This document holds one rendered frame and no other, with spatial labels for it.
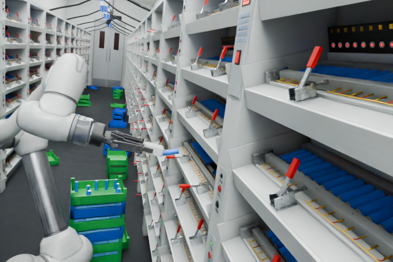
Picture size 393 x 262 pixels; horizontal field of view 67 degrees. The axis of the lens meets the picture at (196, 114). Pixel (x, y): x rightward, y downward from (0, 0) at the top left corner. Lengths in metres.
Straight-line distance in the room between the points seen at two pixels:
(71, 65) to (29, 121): 0.21
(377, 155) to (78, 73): 0.85
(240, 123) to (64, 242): 1.05
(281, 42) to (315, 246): 0.42
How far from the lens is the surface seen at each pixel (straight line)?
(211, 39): 1.36
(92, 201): 1.82
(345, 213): 0.51
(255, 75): 0.66
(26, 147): 1.50
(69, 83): 0.99
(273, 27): 0.68
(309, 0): 0.52
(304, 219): 0.53
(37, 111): 0.96
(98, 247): 1.99
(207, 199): 0.95
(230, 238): 0.79
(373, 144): 0.38
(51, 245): 1.51
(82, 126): 0.95
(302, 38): 0.72
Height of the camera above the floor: 1.36
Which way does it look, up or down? 11 degrees down
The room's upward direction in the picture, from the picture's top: 7 degrees clockwise
